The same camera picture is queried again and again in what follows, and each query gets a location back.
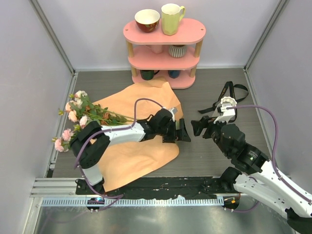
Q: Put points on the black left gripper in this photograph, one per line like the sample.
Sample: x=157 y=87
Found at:
x=183 y=134

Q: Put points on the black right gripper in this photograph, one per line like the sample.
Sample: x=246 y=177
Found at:
x=198 y=126

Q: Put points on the black printed ribbon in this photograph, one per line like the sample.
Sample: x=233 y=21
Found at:
x=231 y=87

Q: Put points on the green orange wrapping paper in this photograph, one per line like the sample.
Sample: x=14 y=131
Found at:
x=126 y=162

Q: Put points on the pink artificial flower bouquet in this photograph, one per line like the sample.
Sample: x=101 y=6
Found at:
x=81 y=111

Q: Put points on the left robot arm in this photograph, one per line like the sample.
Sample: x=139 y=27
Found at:
x=90 y=144

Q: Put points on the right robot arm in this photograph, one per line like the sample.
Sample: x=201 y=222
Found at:
x=254 y=174

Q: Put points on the white ribbed vase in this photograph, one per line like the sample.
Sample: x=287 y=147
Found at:
x=228 y=99

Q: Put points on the dark blue cup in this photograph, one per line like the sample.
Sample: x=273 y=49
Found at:
x=173 y=73

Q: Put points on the dark green mug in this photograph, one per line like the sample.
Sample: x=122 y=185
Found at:
x=148 y=74

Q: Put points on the striped grey cup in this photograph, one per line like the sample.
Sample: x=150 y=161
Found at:
x=177 y=51

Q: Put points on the pink mug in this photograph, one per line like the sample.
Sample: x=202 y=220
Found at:
x=157 y=49

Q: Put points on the pink three-tier shelf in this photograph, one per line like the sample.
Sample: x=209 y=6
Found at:
x=191 y=33

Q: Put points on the yellow ceramic mug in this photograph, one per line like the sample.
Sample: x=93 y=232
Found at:
x=171 y=15

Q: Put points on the red white bowl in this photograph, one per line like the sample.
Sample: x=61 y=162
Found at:
x=147 y=20

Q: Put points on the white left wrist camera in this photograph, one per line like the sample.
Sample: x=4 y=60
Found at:
x=173 y=111

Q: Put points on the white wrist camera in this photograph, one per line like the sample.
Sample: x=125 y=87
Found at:
x=173 y=111
x=224 y=112

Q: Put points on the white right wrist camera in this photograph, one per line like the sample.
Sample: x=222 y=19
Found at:
x=224 y=112

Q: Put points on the white slotted cable duct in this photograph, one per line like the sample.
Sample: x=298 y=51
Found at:
x=99 y=201

